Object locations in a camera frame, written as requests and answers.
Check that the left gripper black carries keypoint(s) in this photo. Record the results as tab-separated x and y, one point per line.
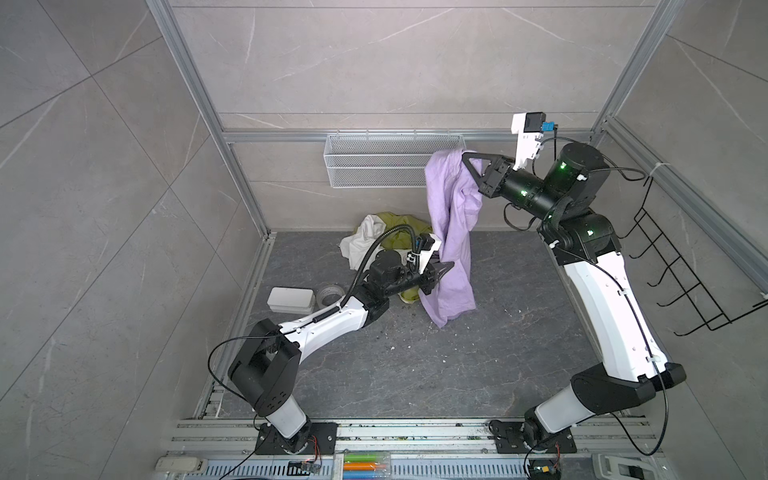
430	275

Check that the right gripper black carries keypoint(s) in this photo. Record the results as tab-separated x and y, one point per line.
493	182

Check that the purple cloth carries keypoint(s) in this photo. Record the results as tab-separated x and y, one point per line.
454	206

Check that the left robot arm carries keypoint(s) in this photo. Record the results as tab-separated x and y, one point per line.
263	373

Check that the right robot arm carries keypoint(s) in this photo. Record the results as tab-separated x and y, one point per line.
633	368

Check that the olive green cloth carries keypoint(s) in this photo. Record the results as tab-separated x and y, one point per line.
401	240

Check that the white cloth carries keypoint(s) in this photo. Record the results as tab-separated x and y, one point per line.
355	246

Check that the clear tape roll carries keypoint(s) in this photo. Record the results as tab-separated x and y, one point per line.
328	294

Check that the white rectangular box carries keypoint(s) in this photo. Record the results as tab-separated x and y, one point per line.
288	300

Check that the coloured marker pack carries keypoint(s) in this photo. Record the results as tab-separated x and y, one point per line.
367	465

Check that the white plastic holder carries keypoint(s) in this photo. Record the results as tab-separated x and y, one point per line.
608	467

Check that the white remote device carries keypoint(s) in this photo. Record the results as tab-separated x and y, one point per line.
179	464

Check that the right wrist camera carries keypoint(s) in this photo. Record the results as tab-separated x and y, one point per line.
529	129

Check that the white wire basket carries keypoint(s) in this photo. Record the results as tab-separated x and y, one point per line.
391	160

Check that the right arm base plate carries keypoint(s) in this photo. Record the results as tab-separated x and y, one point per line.
520	437

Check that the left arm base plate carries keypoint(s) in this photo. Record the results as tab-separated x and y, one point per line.
314	438

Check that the black wire hook rack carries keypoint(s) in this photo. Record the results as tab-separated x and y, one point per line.
679	272

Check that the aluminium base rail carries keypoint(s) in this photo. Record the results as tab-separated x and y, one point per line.
452	448

